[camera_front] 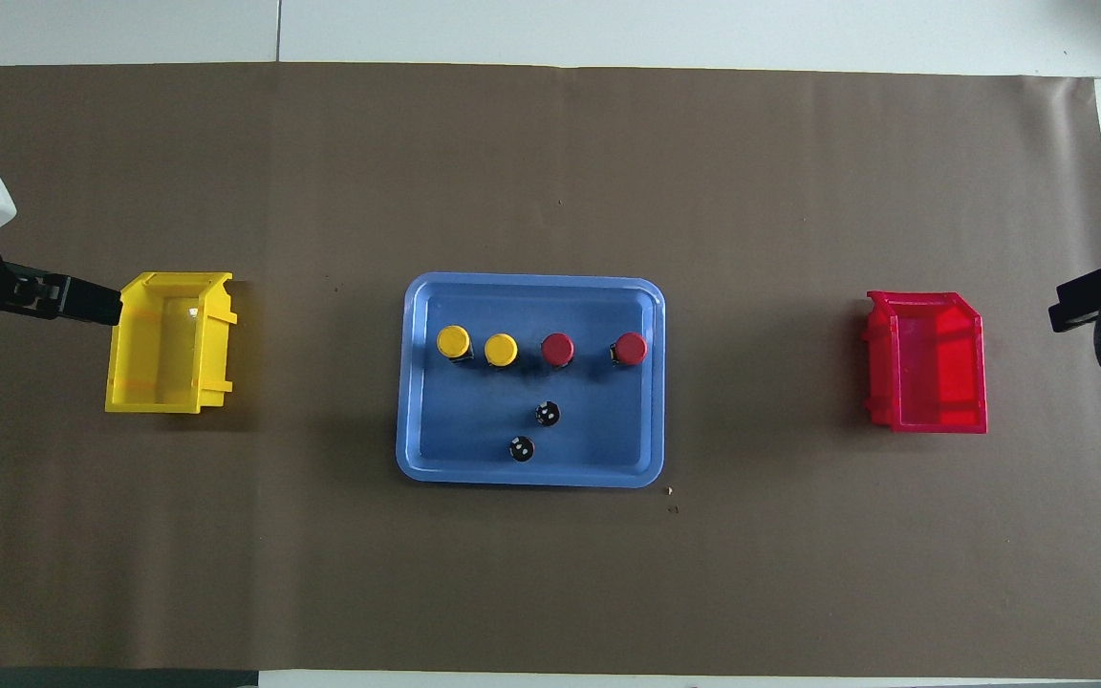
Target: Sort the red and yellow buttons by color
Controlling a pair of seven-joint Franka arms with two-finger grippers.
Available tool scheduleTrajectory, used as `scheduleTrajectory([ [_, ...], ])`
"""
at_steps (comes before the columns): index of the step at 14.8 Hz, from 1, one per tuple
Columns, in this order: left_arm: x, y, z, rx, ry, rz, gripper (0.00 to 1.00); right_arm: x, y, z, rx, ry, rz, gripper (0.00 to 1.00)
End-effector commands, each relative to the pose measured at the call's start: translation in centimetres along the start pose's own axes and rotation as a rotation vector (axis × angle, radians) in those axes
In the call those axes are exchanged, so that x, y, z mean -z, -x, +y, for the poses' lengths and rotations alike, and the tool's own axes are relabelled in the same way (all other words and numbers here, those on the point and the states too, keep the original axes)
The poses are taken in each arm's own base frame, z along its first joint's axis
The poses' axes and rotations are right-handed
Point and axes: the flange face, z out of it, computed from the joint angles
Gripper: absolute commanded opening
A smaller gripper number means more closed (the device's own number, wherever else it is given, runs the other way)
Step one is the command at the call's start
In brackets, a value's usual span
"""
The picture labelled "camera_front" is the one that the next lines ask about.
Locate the yellow plastic storage bin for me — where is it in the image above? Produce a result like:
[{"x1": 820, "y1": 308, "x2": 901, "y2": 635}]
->
[{"x1": 105, "y1": 271, "x2": 238, "y2": 415}]

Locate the red plastic storage bin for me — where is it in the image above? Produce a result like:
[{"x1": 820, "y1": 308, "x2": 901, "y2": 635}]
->
[{"x1": 863, "y1": 290, "x2": 988, "y2": 435}]

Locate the blue plastic tray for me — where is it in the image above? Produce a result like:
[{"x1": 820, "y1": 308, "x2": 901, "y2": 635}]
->
[{"x1": 396, "y1": 272, "x2": 666, "y2": 489}]

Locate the brown paper table mat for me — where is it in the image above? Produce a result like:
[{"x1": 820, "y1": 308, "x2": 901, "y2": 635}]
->
[{"x1": 0, "y1": 62, "x2": 1101, "y2": 673}]

